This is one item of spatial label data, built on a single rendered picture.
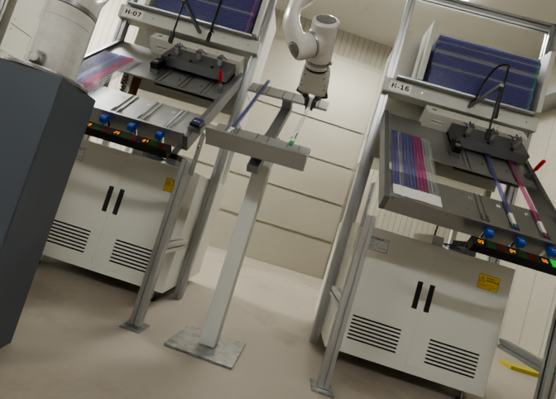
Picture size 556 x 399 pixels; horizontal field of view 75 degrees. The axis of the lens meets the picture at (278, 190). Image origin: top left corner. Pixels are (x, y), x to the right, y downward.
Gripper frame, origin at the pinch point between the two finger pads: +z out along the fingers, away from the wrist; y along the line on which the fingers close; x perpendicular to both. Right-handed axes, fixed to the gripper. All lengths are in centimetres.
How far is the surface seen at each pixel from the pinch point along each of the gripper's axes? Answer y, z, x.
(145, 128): 57, 12, 24
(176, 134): 44, 11, 23
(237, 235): 12, 34, 43
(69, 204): 96, 58, 41
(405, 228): -122, 272, -171
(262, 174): 9.8, 19.8, 22.7
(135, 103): 70, 14, 10
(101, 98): 82, 13, 14
